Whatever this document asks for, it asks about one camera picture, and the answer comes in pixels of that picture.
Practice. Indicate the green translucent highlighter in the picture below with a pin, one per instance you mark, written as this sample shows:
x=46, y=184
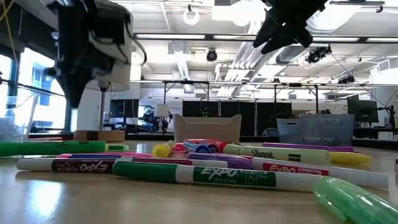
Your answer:
x=357, y=202

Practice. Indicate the small white background lamp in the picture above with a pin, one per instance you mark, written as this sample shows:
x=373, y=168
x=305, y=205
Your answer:
x=161, y=110

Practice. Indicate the black table frame rail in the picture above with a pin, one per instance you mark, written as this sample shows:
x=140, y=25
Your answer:
x=149, y=137

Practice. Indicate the purple translucent highlighter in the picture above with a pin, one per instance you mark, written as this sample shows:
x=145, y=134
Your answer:
x=224, y=161

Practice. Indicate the clear plastic container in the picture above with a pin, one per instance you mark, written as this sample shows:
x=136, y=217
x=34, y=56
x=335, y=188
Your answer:
x=15, y=124

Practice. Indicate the chunky yellow highlighter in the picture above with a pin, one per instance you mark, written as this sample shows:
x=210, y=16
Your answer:
x=162, y=150

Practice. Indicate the black computer monitor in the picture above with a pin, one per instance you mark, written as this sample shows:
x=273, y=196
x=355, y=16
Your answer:
x=362, y=110
x=124, y=108

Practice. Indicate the green capped marker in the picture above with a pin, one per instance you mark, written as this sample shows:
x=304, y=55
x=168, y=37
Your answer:
x=118, y=147

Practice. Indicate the dark background robot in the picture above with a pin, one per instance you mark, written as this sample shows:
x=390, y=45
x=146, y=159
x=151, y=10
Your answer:
x=147, y=119

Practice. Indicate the white shade table lamp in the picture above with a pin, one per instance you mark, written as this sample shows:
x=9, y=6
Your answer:
x=124, y=74

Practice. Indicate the slim yellow highlighter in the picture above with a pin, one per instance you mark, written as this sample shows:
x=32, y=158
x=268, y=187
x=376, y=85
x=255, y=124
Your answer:
x=349, y=158

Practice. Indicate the black tripod stand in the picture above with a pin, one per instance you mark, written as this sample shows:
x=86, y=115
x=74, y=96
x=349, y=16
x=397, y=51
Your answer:
x=391, y=119

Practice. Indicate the black partition wall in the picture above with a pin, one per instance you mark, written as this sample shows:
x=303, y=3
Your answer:
x=273, y=118

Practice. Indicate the black hanging camera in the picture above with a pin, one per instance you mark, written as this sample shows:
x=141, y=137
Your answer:
x=346, y=80
x=317, y=55

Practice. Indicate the coral red Sharpie highlighter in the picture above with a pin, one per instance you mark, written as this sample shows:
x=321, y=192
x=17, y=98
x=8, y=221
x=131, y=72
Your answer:
x=222, y=147

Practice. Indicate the brown EXPO marker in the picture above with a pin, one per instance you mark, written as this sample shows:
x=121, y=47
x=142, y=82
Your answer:
x=396, y=166

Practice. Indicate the black metal rack frame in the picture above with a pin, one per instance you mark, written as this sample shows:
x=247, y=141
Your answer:
x=295, y=84

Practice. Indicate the pale green Sharpie highlighter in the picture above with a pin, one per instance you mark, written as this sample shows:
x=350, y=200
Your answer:
x=280, y=154

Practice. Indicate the green EXPO marker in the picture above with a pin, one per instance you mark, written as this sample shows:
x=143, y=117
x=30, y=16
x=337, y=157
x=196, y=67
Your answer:
x=233, y=176

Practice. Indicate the violet blue highlighter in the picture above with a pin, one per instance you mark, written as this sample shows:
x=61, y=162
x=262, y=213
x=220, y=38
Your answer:
x=213, y=148

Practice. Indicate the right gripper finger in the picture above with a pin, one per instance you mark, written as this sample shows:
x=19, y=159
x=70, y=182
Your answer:
x=289, y=35
x=267, y=29

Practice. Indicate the black overhead light bar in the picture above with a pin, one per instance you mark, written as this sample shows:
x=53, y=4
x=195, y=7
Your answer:
x=211, y=37

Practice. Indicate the plum EXPO marker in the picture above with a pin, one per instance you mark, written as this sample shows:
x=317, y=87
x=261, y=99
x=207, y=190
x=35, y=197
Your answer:
x=84, y=165

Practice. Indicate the cream plastic bin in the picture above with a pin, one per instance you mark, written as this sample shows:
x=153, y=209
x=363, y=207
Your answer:
x=206, y=129

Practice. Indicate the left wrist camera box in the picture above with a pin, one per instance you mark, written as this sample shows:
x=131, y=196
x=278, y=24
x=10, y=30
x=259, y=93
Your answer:
x=109, y=21

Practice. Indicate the red EXPO marker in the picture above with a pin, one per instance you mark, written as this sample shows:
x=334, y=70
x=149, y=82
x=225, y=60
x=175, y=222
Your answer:
x=295, y=169

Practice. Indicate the clear blue plastic bin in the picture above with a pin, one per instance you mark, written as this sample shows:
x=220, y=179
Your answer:
x=326, y=129

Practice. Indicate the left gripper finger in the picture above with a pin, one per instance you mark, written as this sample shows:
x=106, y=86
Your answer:
x=74, y=90

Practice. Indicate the slim pink highlighter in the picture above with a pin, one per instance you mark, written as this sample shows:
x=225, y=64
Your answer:
x=179, y=147

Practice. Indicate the black ceiling camera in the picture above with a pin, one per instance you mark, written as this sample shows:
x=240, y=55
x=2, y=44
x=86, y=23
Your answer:
x=211, y=55

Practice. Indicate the blue EXPO marker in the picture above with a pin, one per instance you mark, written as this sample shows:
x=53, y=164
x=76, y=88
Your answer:
x=93, y=156

